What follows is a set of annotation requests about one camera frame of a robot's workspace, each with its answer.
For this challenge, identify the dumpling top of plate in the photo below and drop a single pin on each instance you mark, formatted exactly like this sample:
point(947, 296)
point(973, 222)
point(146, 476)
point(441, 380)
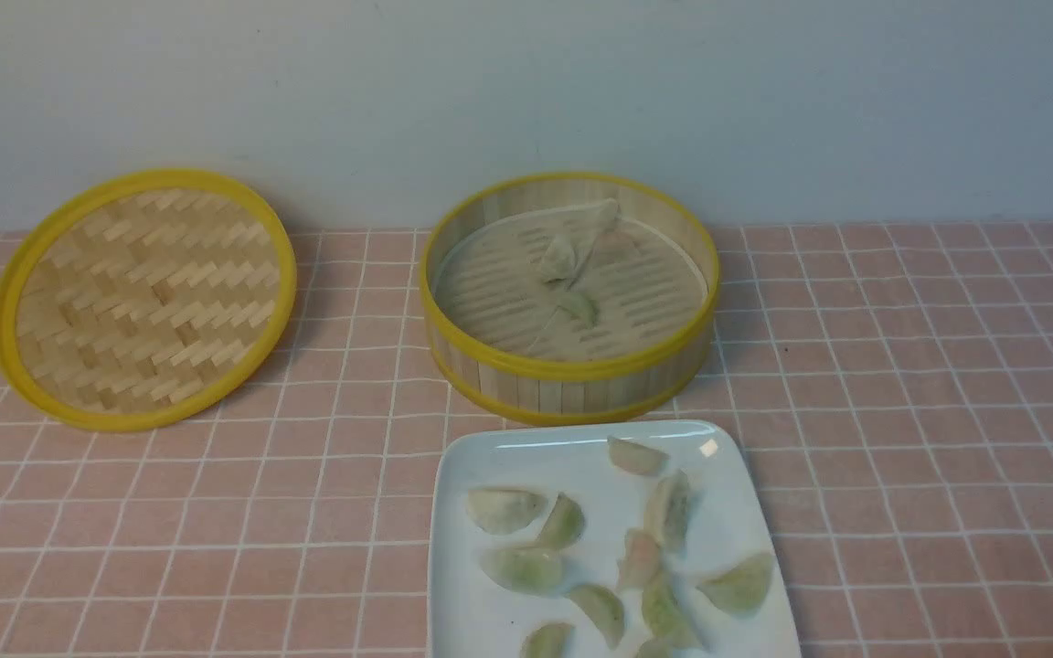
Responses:
point(634, 458)

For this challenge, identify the dumpling left on plate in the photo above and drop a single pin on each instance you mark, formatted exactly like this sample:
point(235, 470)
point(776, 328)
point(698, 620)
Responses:
point(503, 511)

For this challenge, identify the dumpling centre-left on plate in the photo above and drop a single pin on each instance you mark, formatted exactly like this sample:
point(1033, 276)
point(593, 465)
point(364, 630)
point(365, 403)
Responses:
point(564, 524)

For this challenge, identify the white square plate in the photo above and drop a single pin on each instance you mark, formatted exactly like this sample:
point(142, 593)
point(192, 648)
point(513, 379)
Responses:
point(472, 617)

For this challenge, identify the dumpling upper right on plate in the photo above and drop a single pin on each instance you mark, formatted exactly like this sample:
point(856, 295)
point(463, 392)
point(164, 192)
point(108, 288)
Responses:
point(667, 511)

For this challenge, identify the dumpling lower left plate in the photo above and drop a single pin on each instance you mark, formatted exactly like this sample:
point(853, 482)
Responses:
point(527, 569)

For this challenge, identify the pinkish dumpling centre plate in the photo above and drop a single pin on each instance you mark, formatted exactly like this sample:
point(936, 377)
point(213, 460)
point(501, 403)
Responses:
point(640, 562)

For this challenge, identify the dumpling lower centre plate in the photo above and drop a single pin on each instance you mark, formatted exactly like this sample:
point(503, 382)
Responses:
point(604, 609)

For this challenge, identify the dumpling bottom edge plate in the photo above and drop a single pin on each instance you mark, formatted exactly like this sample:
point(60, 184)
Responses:
point(548, 641)

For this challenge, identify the yellow-rimmed bamboo steamer basket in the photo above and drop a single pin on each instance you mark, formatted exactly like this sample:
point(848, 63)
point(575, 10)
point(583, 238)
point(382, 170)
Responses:
point(557, 393)

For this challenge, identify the green dumpling in steamer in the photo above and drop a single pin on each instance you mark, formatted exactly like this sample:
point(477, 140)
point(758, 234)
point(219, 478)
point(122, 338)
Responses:
point(579, 306)

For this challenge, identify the white steamer liner cloth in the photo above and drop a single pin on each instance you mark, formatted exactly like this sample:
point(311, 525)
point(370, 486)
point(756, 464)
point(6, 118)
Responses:
point(501, 285)

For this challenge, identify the dumpling lower right centre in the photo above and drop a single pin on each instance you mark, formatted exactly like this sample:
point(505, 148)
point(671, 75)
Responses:
point(664, 616)

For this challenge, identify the yellow-rimmed bamboo steamer lid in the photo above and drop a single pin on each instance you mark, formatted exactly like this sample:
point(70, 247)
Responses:
point(145, 300)

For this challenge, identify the pink checkered tablecloth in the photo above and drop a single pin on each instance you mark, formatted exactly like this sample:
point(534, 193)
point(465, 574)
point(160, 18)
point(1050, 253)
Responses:
point(891, 388)

